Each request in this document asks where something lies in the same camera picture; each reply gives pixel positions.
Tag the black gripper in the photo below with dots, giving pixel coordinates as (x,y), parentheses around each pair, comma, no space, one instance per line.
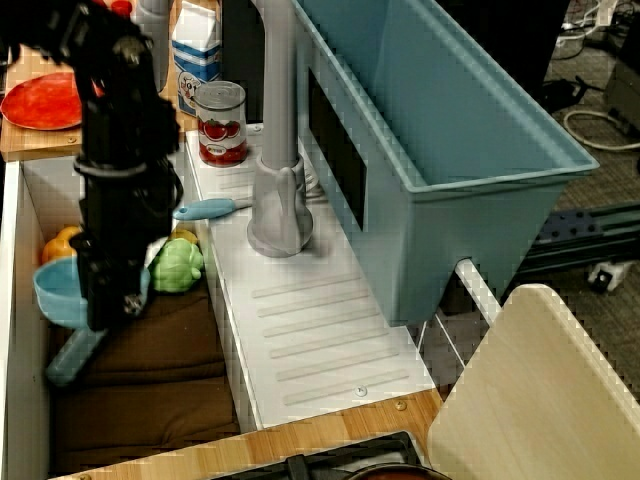
(125,205)

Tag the light blue bowl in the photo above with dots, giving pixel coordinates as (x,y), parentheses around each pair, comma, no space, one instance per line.
(57,295)

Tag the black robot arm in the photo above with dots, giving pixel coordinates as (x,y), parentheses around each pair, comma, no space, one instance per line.
(120,100)

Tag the green toy vegetable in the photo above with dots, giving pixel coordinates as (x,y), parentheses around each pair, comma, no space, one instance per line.
(175,265)

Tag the orange toy pepper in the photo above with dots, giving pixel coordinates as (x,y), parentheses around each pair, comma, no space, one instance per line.
(57,245)

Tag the yellow toy food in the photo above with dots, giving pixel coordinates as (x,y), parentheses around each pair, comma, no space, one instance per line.
(182,235)

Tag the brown folded cloth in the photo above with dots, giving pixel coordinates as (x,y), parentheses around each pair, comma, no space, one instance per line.
(150,380)

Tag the tomato can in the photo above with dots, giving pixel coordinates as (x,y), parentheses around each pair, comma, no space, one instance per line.
(222,130)

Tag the white toy sink unit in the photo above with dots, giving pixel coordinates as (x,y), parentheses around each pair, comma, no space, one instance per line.
(310,310)

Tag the orange plate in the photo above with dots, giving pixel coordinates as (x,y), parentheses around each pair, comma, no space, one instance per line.
(42,102)

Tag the fresh milk carton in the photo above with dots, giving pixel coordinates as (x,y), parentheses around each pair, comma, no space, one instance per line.
(197,55)

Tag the grey toy faucet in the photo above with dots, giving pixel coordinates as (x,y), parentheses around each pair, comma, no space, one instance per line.
(277,100)

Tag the toy stove top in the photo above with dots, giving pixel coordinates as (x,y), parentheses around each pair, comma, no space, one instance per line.
(350,457)

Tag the teal plastic bin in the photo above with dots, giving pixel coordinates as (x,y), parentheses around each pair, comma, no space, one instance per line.
(450,125)

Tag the light wooden panel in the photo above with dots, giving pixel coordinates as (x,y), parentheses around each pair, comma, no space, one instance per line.
(535,390)

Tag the white power strip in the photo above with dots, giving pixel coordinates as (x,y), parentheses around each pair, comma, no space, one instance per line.
(610,275)

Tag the black aluminium rail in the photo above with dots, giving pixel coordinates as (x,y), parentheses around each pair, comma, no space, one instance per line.
(580,230)

